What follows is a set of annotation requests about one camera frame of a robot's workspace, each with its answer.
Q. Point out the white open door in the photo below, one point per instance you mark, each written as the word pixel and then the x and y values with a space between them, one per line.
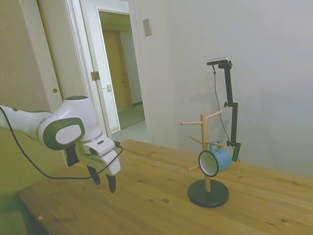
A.
pixel 102 61

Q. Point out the brown wooden hallway door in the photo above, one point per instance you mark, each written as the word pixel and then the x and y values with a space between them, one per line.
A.
pixel 117 73

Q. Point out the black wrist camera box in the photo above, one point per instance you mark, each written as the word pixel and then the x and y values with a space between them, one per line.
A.
pixel 71 155

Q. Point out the grey exterior camera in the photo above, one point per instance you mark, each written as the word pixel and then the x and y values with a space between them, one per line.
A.
pixel 218 60

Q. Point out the black camera stand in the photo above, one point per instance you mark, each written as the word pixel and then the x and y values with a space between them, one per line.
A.
pixel 230 90

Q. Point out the wooden mug tree black base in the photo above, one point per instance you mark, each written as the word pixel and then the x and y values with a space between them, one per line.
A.
pixel 208 197

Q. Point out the beige wall switch plate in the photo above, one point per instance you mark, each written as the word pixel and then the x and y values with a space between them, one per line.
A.
pixel 147 27

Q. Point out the brass door hinge plate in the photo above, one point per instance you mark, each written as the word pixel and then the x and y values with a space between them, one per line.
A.
pixel 94 76

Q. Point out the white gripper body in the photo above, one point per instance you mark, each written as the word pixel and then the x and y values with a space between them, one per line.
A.
pixel 105 154

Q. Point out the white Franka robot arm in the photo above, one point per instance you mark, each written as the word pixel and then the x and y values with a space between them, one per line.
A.
pixel 63 117

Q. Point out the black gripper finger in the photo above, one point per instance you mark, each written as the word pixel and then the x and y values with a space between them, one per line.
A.
pixel 96 176
pixel 111 183

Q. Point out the blue enamel mug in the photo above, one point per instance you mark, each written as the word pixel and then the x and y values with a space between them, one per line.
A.
pixel 223 159

